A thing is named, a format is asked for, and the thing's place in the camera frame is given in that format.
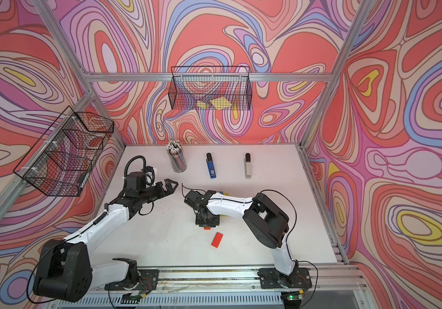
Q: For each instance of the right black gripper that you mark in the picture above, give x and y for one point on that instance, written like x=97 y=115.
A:
x=200 y=223

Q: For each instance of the black wire basket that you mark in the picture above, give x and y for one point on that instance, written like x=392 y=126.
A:
x=192 y=83
x=61 y=161

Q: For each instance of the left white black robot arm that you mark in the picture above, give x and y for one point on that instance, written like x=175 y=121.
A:
x=64 y=270

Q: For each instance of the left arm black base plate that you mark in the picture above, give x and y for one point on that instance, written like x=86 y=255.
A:
x=146 y=280

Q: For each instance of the black wire basket left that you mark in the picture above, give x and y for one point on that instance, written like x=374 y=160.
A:
x=61 y=161

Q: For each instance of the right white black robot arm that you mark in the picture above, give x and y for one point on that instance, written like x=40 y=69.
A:
x=268 y=223

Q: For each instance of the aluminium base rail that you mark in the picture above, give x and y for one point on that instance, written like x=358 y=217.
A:
x=325 y=286

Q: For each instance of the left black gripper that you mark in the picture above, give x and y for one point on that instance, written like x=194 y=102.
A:
x=169 y=191

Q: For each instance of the blue stapler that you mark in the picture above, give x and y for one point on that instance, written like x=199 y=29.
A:
x=211 y=166

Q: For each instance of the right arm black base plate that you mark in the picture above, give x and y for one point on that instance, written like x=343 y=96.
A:
x=270 y=278

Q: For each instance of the beige stapler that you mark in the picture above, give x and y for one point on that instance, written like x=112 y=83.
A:
x=247 y=165

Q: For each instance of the yellow sticky notes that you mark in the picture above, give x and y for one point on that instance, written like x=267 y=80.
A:
x=218 y=103

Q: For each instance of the metal mesh pencil cup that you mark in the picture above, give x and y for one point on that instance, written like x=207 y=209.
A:
x=176 y=155

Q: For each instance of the red wooden block front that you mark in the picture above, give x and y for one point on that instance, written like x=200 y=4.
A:
x=217 y=240

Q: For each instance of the black wire basket back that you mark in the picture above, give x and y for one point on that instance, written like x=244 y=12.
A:
x=192 y=83

